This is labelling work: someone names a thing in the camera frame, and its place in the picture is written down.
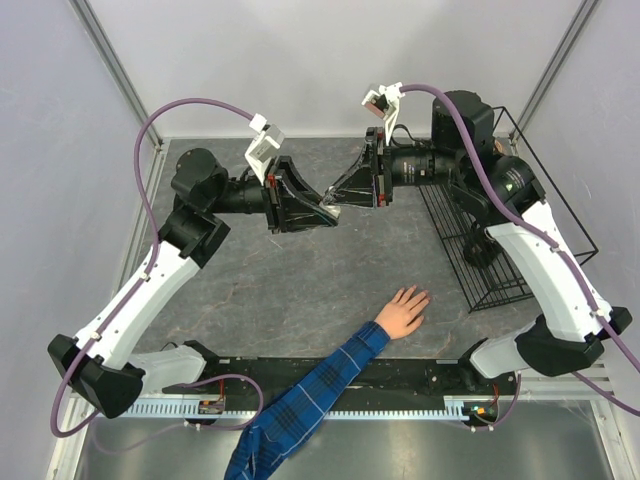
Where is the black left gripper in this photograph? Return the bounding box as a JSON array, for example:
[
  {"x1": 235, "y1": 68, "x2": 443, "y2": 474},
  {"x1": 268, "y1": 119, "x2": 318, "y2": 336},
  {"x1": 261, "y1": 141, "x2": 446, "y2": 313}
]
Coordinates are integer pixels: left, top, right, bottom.
[{"x1": 209, "y1": 155, "x2": 340, "y2": 234}]

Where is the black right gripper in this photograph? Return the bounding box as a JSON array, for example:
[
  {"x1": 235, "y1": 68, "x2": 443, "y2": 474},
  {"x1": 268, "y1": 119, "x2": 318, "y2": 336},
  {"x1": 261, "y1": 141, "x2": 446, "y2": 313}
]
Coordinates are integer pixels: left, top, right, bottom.
[{"x1": 324, "y1": 126, "x2": 465, "y2": 209}]

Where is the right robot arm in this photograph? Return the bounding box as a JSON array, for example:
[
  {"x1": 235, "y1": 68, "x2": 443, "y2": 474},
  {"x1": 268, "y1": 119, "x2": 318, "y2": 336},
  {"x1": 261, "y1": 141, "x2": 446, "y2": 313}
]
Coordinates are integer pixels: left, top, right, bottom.
[{"x1": 325, "y1": 83, "x2": 632, "y2": 394}]

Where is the blue plaid sleeved forearm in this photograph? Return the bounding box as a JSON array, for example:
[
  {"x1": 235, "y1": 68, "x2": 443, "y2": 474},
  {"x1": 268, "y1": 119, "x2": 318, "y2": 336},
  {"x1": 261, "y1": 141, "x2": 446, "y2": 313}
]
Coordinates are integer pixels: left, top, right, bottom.
[{"x1": 224, "y1": 321, "x2": 390, "y2": 479}]

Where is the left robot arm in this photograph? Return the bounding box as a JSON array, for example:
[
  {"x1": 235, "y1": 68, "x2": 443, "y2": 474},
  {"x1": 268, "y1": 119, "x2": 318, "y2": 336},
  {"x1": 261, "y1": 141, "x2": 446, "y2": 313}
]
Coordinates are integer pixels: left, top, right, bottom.
[{"x1": 48, "y1": 148, "x2": 340, "y2": 418}]

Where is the person's bare hand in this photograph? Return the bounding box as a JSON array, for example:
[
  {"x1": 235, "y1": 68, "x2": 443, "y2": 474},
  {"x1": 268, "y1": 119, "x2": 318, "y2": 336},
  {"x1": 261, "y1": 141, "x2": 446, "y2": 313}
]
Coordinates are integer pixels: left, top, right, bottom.
[{"x1": 374, "y1": 285, "x2": 430, "y2": 340}]

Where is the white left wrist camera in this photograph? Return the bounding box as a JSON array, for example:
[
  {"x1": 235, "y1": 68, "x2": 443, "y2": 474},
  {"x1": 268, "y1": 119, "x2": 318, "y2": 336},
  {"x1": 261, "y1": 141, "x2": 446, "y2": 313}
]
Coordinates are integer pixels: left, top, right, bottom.
[{"x1": 244, "y1": 113, "x2": 285, "y2": 184}]

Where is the black wire dish rack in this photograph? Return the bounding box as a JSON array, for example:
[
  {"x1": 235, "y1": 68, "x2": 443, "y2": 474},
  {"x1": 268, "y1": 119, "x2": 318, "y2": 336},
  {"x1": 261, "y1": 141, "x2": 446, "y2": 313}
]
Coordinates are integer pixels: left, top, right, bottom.
[{"x1": 404, "y1": 91, "x2": 582, "y2": 311}]

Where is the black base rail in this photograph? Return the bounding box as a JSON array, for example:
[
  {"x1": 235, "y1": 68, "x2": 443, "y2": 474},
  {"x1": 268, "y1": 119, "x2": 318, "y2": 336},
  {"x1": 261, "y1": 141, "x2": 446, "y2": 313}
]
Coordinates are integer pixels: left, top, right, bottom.
[{"x1": 163, "y1": 350, "x2": 517, "y2": 410}]

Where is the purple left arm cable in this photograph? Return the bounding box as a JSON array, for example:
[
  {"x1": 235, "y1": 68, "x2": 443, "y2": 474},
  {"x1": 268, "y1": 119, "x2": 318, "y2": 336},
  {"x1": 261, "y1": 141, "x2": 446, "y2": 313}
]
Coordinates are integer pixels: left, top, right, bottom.
[{"x1": 49, "y1": 98, "x2": 256, "y2": 440}]

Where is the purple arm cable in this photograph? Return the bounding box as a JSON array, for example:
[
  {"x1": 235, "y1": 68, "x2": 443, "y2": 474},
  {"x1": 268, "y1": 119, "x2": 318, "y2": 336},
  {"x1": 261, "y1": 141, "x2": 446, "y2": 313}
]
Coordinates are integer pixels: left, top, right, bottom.
[
  {"x1": 49, "y1": 98, "x2": 256, "y2": 440},
  {"x1": 399, "y1": 83, "x2": 640, "y2": 419}
]

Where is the slotted cable duct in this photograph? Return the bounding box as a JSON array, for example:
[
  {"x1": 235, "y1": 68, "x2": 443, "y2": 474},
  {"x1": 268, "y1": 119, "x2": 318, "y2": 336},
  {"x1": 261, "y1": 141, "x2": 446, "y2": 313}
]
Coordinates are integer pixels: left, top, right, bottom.
[{"x1": 121, "y1": 395, "x2": 499, "y2": 421}]

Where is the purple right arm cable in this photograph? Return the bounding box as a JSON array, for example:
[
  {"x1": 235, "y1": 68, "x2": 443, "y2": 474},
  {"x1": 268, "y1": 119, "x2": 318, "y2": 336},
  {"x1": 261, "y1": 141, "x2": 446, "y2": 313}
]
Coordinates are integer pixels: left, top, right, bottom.
[{"x1": 399, "y1": 83, "x2": 640, "y2": 419}]

